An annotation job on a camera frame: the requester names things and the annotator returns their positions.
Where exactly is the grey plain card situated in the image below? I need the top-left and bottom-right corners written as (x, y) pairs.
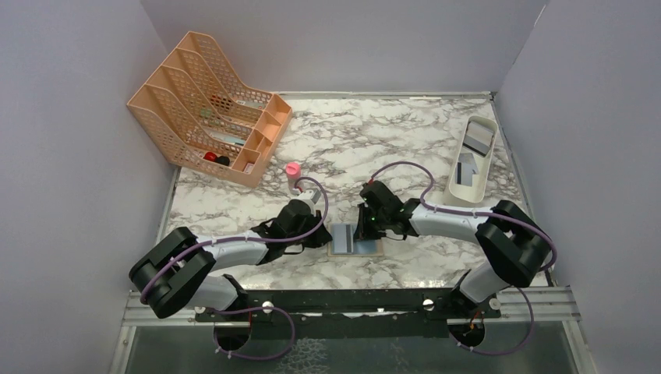
top-left (330, 224), bottom-right (355, 256)

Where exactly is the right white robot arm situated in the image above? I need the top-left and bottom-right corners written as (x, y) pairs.
top-left (354, 180), bottom-right (556, 317)

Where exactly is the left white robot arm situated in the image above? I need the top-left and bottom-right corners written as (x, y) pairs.
top-left (129, 199), bottom-right (332, 320)

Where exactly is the small grey card in tray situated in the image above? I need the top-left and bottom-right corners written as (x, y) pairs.
top-left (455, 152), bottom-right (479, 187)

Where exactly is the grey card stack in tray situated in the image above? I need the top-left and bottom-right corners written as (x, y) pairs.
top-left (463, 122), bottom-right (495, 157)

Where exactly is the pink capped small bottle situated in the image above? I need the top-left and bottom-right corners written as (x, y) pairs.
top-left (285, 162), bottom-right (302, 196)

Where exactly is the white oblong tray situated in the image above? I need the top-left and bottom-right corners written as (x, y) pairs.
top-left (443, 115), bottom-right (499, 207)

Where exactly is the black round object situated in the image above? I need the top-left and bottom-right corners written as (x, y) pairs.
top-left (215, 156), bottom-right (231, 166)

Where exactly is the red round object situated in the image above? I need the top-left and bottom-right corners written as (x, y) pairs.
top-left (203, 152), bottom-right (217, 162)

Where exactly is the peach mesh file organizer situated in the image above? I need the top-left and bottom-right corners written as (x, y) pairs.
top-left (127, 31), bottom-right (293, 188)

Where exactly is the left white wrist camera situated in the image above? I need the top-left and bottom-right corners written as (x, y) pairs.
top-left (295, 189), bottom-right (322, 212)

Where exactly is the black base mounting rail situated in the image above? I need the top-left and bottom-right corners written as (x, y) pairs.
top-left (195, 288), bottom-right (501, 340)

